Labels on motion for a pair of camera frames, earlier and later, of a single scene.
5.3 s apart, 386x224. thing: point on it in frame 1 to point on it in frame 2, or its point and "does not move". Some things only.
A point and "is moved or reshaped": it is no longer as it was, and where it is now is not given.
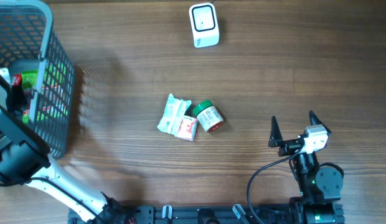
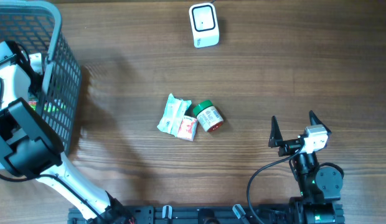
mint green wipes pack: x=173 y=114 does not move
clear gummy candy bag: x=25 y=116 is moved or reshaped
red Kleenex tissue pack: x=187 y=128 does not move
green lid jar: x=208 y=116 does not move
